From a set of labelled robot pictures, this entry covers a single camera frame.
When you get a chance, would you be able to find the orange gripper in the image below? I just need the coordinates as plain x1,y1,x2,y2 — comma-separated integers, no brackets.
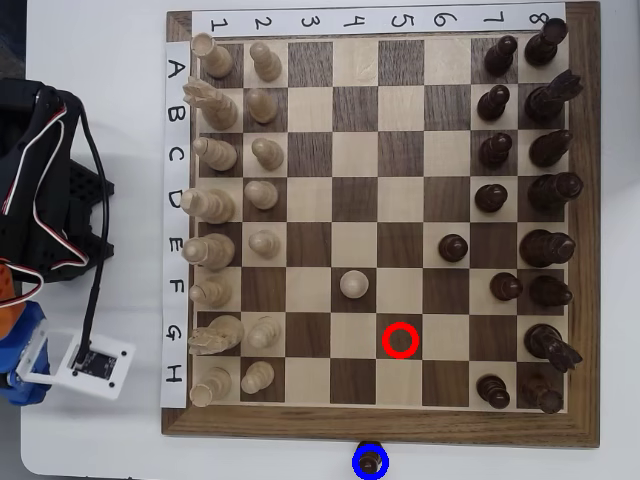
0,263,50,407

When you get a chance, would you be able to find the dark wooden pawn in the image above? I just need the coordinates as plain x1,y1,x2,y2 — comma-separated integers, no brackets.
478,132,514,170
483,34,519,78
476,84,512,122
438,233,470,264
473,183,509,214
353,439,387,479
476,374,512,410
489,271,524,302

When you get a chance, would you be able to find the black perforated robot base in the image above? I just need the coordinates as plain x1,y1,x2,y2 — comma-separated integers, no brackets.
54,158,115,282

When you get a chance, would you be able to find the light wooden rook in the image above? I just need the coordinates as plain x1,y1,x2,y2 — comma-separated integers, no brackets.
188,366,234,409
191,32,235,80

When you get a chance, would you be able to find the light wooden knight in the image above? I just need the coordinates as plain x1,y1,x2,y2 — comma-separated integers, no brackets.
187,314,246,358
182,77,240,132

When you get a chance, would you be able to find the light wooden bishop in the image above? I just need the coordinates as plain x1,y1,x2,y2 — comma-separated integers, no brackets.
192,135,239,173
188,273,234,310

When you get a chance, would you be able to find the light wooden king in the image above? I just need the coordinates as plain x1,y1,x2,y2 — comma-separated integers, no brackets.
180,232,236,273

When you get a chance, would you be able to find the light wooden pawn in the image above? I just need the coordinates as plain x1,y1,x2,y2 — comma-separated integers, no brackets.
339,269,370,300
247,314,283,351
248,40,284,84
245,87,279,125
248,229,282,260
250,136,286,172
240,360,276,395
243,179,280,211

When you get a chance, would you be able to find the light wooden queen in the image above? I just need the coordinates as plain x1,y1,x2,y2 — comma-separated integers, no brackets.
178,187,236,225

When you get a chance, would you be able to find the white letter label strip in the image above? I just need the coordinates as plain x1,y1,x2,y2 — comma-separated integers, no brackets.
159,40,192,409

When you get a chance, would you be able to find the wooden chessboard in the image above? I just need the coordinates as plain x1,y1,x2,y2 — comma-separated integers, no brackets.
160,1,601,449

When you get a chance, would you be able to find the white number label strip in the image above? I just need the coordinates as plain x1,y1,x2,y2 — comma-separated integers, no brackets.
191,3,567,37

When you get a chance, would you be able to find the dark wooden rook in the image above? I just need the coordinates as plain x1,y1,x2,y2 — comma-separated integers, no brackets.
519,374,565,415
523,16,570,68

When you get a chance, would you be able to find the dark wooden knight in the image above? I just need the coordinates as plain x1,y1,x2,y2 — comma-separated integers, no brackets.
523,68,585,124
523,323,584,374

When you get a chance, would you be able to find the dark wooden bishop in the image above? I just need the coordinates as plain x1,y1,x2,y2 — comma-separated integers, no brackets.
528,129,575,169
528,274,574,308

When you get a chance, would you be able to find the dark wooden king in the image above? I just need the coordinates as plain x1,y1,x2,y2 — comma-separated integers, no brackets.
518,228,577,270

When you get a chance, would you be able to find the dark wooden queen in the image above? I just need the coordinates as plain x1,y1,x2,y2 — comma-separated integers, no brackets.
527,171,585,214

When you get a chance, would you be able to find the white red black servo wire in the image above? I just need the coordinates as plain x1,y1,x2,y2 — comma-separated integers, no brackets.
0,257,44,311
0,99,91,269

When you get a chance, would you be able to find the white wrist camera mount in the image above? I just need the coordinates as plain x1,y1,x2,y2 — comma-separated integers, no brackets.
14,327,137,401

